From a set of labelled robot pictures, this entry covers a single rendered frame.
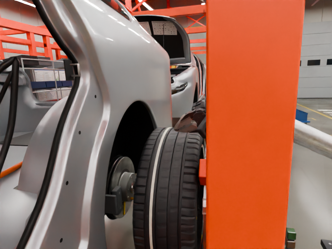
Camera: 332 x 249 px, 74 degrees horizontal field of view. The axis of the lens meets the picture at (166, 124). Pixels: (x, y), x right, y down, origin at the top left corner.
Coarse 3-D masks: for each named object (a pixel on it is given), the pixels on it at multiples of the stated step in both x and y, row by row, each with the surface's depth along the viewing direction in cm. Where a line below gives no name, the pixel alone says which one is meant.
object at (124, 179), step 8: (120, 160) 115; (128, 160) 126; (112, 168) 110; (120, 168) 115; (128, 168) 126; (112, 176) 107; (120, 176) 115; (128, 176) 116; (112, 184) 106; (120, 184) 113; (128, 184) 114; (128, 192) 114; (128, 200) 115; (128, 208) 126; (112, 216) 111; (120, 216) 115
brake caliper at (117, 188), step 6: (120, 186) 107; (114, 192) 103; (120, 192) 107; (108, 198) 102; (114, 198) 102; (120, 198) 107; (108, 204) 103; (114, 204) 102; (120, 204) 107; (108, 210) 104; (114, 210) 103; (120, 210) 107
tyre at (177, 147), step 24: (168, 144) 91; (192, 144) 89; (144, 168) 86; (168, 168) 83; (192, 168) 82; (144, 192) 81; (168, 192) 80; (192, 192) 78; (144, 216) 81; (168, 216) 79; (192, 216) 77; (144, 240) 81; (168, 240) 79; (192, 240) 77
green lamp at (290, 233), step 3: (288, 228) 111; (291, 228) 111; (288, 231) 109; (291, 231) 109; (294, 231) 109; (288, 234) 108; (291, 234) 108; (294, 234) 108; (288, 237) 109; (291, 237) 108; (294, 237) 108
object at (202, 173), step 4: (200, 160) 80; (204, 160) 79; (200, 164) 79; (204, 164) 79; (200, 168) 78; (204, 168) 78; (200, 172) 77; (204, 172) 77; (200, 176) 76; (204, 176) 76; (200, 180) 79; (204, 180) 79; (200, 184) 83; (204, 184) 82
